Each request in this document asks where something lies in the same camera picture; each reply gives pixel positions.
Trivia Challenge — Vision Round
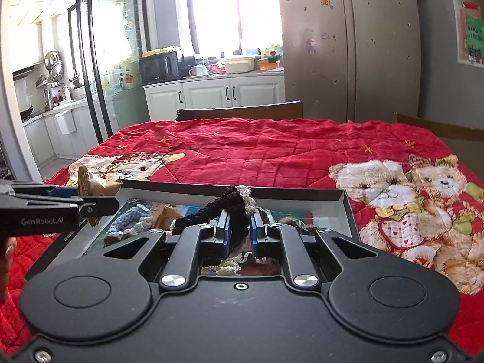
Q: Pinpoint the black shallow tray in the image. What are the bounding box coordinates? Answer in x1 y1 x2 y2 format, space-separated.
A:
26 179 360 282

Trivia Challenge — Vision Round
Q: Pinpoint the brown triangular snack packet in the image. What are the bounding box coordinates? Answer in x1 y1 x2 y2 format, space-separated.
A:
77 165 122 198
150 205 179 232

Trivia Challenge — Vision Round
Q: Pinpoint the white hanging bin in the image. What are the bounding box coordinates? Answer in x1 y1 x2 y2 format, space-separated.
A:
54 109 77 135

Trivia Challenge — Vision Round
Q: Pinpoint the beige plastic container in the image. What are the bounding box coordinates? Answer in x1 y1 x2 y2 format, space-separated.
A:
224 55 258 74

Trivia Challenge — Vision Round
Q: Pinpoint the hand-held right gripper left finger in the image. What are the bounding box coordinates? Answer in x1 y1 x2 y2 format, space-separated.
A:
103 209 232 291

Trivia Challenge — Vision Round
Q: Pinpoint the red bear printed blanket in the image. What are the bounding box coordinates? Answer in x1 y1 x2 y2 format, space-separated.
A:
0 118 484 353

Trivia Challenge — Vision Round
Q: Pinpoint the brown fuzzy scrunchie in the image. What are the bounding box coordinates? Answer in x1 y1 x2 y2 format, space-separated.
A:
282 215 323 236

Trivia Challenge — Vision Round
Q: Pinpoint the small brown crochet scrunchie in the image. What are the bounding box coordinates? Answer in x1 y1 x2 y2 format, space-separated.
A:
103 230 130 245

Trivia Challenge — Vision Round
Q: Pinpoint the dark crochet scrunchie cream trim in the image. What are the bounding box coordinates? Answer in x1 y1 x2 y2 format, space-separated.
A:
172 184 262 278

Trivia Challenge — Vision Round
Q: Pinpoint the green sign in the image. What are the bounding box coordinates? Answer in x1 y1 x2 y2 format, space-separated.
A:
465 14 484 63

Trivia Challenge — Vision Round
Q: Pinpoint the blue crochet scrunchie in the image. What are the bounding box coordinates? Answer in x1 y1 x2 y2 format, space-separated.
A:
107 204 152 234

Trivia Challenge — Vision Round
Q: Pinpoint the black framed sliding door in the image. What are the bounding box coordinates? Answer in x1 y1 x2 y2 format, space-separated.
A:
67 0 152 145

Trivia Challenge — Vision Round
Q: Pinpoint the white kitchen cabinet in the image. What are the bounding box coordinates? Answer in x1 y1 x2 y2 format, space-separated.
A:
142 73 286 122

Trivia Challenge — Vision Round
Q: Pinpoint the black microwave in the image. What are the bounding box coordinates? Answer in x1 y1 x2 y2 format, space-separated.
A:
139 51 181 86

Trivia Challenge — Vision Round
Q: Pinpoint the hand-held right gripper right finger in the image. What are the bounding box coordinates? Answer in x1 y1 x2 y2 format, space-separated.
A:
249 209 379 291

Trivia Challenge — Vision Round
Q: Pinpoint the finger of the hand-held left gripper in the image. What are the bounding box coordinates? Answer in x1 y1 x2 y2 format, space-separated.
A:
0 193 120 228
0 181 79 198

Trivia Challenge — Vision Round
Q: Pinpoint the silver refrigerator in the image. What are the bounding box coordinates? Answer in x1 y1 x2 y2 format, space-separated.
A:
275 0 423 124

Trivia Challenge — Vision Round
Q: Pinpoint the person's left hand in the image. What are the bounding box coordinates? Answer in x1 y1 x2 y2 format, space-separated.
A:
0 236 17 300

